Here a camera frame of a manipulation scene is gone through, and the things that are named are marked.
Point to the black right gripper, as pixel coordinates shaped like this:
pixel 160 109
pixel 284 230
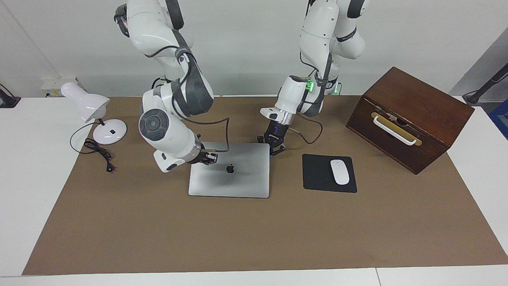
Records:
pixel 201 156

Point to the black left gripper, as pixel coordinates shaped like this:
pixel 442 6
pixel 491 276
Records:
pixel 278 130

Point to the grey aluminium laptop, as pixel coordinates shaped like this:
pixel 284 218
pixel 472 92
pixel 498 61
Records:
pixel 246 176

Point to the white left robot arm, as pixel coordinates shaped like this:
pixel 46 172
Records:
pixel 317 31

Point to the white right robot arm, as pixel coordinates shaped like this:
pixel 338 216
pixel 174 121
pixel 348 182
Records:
pixel 166 135

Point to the black mouse pad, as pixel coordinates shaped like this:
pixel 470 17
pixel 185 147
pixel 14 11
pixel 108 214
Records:
pixel 317 174

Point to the white computer mouse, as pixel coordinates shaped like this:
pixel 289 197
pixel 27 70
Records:
pixel 339 172

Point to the brown table mat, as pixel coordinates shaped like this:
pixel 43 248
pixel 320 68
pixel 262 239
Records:
pixel 238 238

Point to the white desk lamp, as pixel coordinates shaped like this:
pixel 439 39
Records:
pixel 85 101

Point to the dark brown wooden box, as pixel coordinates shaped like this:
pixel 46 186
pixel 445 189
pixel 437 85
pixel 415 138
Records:
pixel 420 103

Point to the black tripod stand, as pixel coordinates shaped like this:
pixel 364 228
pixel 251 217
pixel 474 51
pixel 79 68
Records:
pixel 476 97

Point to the blue crate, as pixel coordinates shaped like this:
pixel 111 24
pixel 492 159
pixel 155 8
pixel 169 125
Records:
pixel 501 119

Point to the white wall power strip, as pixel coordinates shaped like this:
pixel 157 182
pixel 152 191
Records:
pixel 51 85

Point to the black clamp mount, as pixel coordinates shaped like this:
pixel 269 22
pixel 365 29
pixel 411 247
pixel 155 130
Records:
pixel 8 101

